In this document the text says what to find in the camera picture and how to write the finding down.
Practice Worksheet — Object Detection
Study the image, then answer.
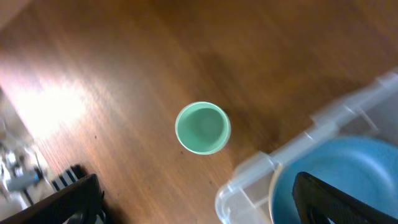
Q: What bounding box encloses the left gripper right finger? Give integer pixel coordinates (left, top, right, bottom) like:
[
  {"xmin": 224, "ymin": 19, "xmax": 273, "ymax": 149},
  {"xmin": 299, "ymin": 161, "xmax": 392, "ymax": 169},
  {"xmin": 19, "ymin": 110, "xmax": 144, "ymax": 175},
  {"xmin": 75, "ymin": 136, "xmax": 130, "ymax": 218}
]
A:
[{"xmin": 292, "ymin": 172, "xmax": 397, "ymax": 224}]

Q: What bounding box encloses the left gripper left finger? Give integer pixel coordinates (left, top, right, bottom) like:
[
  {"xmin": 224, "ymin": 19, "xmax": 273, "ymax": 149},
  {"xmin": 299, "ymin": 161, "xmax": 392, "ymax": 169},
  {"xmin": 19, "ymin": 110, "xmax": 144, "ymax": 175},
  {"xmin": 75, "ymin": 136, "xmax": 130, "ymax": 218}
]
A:
[{"xmin": 1, "ymin": 174, "xmax": 103, "ymax": 224}]

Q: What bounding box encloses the blue plate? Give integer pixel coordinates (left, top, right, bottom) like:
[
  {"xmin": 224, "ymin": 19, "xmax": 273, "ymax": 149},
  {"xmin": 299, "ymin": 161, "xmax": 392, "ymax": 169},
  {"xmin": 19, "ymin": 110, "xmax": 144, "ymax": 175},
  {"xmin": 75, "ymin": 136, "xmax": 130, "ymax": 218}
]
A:
[{"xmin": 272, "ymin": 137, "xmax": 397, "ymax": 223}]

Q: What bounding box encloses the beige plate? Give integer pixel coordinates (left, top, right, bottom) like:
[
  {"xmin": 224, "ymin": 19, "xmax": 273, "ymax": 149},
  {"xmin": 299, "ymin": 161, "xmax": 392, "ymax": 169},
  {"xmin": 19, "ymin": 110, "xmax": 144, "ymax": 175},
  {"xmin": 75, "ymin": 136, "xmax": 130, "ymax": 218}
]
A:
[{"xmin": 268, "ymin": 163, "xmax": 284, "ymax": 224}]

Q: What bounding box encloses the black white striped object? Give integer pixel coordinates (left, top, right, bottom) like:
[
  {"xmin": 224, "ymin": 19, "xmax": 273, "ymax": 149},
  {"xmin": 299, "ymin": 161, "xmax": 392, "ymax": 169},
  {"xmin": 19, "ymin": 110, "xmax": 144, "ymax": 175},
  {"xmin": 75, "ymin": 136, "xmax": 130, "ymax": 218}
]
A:
[{"xmin": 51, "ymin": 164, "xmax": 108, "ymax": 224}]

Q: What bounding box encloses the blurry equipment beyond table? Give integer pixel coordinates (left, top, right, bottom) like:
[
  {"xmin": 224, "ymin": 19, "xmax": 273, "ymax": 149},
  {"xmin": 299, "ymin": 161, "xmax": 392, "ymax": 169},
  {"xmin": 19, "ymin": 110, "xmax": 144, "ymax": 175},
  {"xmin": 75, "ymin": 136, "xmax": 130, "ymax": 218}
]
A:
[{"xmin": 1, "ymin": 119, "xmax": 44, "ymax": 206}]

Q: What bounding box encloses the clear plastic storage bin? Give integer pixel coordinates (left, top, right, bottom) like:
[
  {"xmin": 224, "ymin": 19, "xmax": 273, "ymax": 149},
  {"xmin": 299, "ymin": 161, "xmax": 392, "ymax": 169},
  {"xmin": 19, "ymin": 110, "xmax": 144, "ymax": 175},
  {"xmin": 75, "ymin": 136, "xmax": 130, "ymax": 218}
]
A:
[{"xmin": 215, "ymin": 70, "xmax": 397, "ymax": 224}]

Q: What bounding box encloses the green cup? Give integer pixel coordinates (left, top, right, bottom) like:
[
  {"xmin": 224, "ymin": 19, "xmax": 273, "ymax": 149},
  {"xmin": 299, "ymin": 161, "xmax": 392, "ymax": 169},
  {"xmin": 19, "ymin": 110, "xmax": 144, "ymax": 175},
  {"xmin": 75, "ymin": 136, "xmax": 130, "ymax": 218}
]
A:
[{"xmin": 175, "ymin": 101, "xmax": 231, "ymax": 155}]

